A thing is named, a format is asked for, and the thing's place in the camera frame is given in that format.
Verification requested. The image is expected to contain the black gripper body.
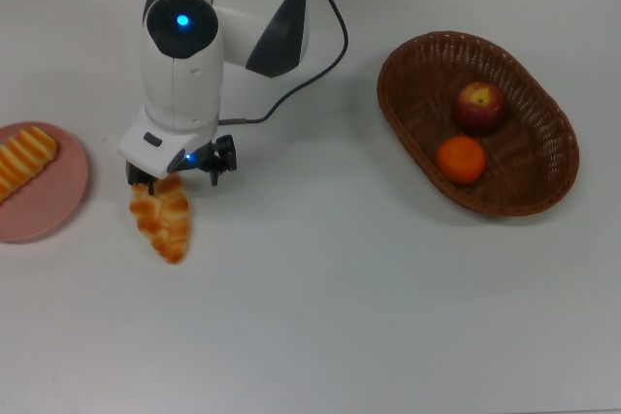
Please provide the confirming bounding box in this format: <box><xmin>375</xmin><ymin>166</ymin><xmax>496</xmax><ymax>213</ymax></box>
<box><xmin>167</xmin><ymin>139</ymin><xmax>220</xmax><ymax>176</ymax></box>

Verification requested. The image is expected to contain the braided toy bread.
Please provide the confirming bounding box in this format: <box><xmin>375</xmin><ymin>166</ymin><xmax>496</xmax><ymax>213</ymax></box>
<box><xmin>128</xmin><ymin>174</ymin><xmax>191</xmax><ymax>266</ymax></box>

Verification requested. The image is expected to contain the striped toy bread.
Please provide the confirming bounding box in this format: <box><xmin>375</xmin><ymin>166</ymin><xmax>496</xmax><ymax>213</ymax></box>
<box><xmin>0</xmin><ymin>126</ymin><xmax>58</xmax><ymax>203</ymax></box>

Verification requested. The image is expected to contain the toy orange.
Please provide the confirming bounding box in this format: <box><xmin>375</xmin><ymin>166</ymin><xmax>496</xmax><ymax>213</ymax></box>
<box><xmin>435</xmin><ymin>136</ymin><xmax>487</xmax><ymax>186</ymax></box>

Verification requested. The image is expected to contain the red toy apple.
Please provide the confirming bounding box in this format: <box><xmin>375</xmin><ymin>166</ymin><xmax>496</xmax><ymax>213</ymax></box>
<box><xmin>453</xmin><ymin>80</ymin><xmax>507</xmax><ymax>137</ymax></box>

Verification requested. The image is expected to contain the pink plate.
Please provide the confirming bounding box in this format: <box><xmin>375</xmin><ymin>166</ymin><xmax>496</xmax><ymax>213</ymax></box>
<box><xmin>0</xmin><ymin>121</ymin><xmax>90</xmax><ymax>244</ymax></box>

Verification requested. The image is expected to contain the brown woven basket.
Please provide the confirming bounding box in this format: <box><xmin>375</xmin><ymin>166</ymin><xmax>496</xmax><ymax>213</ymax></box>
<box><xmin>376</xmin><ymin>29</ymin><xmax>582</xmax><ymax>218</ymax></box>

